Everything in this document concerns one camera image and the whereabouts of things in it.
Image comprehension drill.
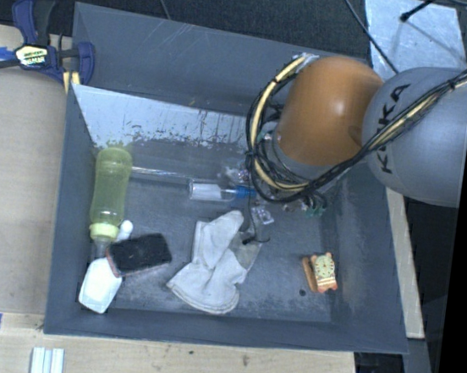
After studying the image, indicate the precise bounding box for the grey metal bin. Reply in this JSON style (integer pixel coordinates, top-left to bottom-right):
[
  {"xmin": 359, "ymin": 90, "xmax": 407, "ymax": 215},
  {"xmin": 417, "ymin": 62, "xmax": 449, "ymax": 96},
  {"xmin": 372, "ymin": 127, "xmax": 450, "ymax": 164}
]
[{"xmin": 31, "ymin": 1, "xmax": 450, "ymax": 373}]

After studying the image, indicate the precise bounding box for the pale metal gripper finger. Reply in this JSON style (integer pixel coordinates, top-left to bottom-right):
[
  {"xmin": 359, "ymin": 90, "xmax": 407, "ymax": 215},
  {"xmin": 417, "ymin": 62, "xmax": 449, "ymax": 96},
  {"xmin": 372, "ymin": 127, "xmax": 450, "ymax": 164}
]
[
  {"xmin": 228, "ymin": 238, "xmax": 264, "ymax": 273},
  {"xmin": 247, "ymin": 206, "xmax": 277, "ymax": 246}
]

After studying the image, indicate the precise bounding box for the clear glass tube blue cap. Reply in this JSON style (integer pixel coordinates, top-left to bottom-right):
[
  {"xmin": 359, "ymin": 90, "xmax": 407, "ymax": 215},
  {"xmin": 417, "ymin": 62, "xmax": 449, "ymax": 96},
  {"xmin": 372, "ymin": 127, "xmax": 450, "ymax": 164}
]
[{"xmin": 127, "ymin": 166, "xmax": 259, "ymax": 209}]

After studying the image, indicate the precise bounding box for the white spray bottle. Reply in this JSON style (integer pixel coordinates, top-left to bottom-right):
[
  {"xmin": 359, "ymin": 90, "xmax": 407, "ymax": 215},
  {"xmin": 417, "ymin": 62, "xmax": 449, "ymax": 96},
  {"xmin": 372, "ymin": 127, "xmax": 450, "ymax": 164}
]
[{"xmin": 76, "ymin": 215, "xmax": 135, "ymax": 318}]

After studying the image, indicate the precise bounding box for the white cloth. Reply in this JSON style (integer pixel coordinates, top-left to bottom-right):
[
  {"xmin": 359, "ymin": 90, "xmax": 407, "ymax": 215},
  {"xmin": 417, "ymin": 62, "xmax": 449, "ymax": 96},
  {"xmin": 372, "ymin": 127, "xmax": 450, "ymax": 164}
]
[{"xmin": 162, "ymin": 201, "xmax": 257, "ymax": 319}]

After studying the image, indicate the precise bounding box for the orange toy clock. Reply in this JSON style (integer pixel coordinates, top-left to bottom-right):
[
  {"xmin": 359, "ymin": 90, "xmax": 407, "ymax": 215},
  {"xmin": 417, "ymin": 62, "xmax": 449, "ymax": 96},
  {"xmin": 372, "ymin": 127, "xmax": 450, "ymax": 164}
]
[{"xmin": 297, "ymin": 248, "xmax": 343, "ymax": 297}]

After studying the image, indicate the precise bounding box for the black and red-brown sponge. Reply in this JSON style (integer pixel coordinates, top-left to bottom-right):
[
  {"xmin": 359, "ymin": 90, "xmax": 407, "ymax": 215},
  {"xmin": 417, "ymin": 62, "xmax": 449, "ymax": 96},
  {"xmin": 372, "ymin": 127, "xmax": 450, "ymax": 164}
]
[{"xmin": 102, "ymin": 226, "xmax": 177, "ymax": 284}]

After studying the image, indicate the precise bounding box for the yellow-green clear baby bottle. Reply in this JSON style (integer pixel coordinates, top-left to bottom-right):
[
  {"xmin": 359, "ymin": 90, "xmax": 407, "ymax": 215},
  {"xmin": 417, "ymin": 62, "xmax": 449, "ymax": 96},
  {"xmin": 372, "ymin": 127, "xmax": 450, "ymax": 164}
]
[{"xmin": 83, "ymin": 144, "xmax": 136, "ymax": 262}]

